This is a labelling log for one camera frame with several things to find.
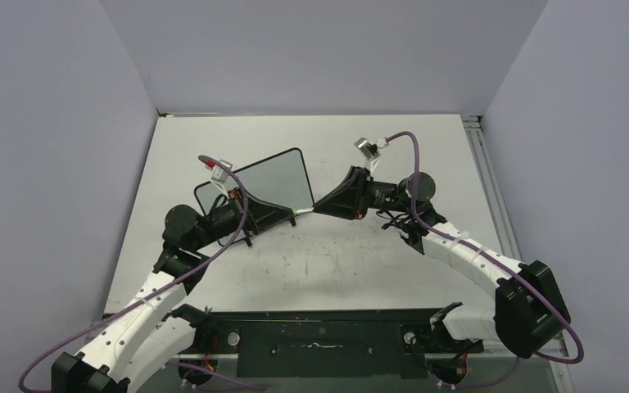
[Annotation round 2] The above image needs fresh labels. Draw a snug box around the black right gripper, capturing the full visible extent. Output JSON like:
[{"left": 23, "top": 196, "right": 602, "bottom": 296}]
[{"left": 314, "top": 165, "right": 413, "bottom": 220}]

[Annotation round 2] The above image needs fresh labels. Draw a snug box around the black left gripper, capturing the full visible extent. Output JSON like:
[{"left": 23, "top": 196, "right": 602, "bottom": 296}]
[{"left": 191, "top": 185, "right": 292, "bottom": 251}]

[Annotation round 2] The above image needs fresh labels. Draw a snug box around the silver marker pen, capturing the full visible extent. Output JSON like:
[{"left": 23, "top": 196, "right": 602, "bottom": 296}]
[{"left": 297, "top": 207, "right": 314, "bottom": 215}]

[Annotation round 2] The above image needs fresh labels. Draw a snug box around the black framed small whiteboard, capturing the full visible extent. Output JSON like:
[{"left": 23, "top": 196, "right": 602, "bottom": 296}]
[{"left": 194, "top": 147, "right": 315, "bottom": 214}]

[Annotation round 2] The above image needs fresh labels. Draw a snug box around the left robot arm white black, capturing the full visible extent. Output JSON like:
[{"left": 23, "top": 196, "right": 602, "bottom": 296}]
[{"left": 51, "top": 187, "right": 297, "bottom": 392}]

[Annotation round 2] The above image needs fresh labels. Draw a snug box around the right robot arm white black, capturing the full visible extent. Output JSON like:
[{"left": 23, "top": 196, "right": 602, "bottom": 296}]
[{"left": 313, "top": 166, "right": 572, "bottom": 359}]

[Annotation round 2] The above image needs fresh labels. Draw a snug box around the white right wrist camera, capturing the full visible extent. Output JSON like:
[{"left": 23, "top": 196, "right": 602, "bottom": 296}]
[{"left": 354, "top": 138, "right": 381, "bottom": 173}]

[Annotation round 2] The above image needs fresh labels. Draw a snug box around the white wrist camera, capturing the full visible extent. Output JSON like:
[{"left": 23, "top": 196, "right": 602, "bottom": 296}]
[
  {"left": 206, "top": 160, "right": 233, "bottom": 188},
  {"left": 354, "top": 138, "right": 381, "bottom": 173}
]

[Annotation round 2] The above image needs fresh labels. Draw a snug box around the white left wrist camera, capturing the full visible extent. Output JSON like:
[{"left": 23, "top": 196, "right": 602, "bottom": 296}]
[{"left": 206, "top": 160, "right": 233, "bottom": 188}]

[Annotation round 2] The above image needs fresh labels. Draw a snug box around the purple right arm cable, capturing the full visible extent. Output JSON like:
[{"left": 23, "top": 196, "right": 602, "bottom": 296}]
[{"left": 382, "top": 131, "right": 586, "bottom": 391}]

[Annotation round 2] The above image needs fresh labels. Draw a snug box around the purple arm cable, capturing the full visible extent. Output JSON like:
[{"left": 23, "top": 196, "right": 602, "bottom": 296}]
[
  {"left": 18, "top": 155, "right": 269, "bottom": 393},
  {"left": 382, "top": 131, "right": 586, "bottom": 391}
]

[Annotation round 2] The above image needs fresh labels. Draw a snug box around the aluminium rail right side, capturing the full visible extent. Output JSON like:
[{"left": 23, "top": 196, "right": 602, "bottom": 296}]
[{"left": 461, "top": 115, "right": 523, "bottom": 261}]

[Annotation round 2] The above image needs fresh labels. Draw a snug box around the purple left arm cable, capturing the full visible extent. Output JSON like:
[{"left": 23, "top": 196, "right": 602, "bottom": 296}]
[{"left": 18, "top": 155, "right": 269, "bottom": 393}]

